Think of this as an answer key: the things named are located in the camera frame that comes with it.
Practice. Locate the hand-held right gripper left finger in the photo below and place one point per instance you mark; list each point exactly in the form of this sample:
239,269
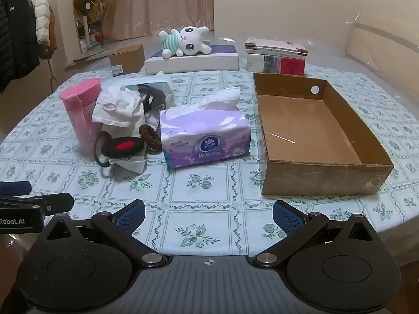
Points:
131,216

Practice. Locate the white plush toy striped shirt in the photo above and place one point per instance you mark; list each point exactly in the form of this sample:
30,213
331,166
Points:
190,41

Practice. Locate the white box blue top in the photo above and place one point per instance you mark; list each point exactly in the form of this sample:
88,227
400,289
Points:
196,63

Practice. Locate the thin black-spined book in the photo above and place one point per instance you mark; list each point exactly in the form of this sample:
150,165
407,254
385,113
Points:
281,53

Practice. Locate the white puffer jacket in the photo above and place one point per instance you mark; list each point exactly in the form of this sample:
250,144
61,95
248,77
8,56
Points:
41,13

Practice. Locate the beige curtain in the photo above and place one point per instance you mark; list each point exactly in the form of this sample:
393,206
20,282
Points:
157,3

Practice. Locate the purple tissue pack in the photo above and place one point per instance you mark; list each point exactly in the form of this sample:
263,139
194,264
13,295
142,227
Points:
203,130

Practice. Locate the floral green white tablecloth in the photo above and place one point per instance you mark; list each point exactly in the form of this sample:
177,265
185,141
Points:
209,196

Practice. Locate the thin green-edged book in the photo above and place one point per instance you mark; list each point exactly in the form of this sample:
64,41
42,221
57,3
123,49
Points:
262,49

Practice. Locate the cluttered wooden shelf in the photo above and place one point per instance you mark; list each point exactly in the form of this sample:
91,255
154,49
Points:
85,3

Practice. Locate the black eye mask red patch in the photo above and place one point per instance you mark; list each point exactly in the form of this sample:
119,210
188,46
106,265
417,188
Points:
114,150

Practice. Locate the plastic wrapped beige board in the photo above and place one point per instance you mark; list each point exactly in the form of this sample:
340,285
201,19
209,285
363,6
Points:
383,45

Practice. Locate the small closed cardboard box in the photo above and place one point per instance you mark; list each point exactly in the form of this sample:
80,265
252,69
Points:
126,57

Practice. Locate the white cloth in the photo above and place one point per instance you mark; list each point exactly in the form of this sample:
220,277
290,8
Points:
114,108

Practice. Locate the orange brown jacket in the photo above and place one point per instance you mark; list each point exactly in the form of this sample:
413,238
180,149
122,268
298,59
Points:
51,36

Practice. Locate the black puffer jacket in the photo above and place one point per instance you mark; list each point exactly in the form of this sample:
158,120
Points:
18,39

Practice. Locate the dark grey cloth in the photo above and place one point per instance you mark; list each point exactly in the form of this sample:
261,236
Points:
155,98

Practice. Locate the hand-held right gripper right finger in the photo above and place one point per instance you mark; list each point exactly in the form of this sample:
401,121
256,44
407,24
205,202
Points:
288,217

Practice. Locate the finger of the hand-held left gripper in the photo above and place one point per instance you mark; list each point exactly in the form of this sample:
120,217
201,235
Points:
14,188
55,202

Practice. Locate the pink book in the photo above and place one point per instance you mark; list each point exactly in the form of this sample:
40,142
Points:
278,43

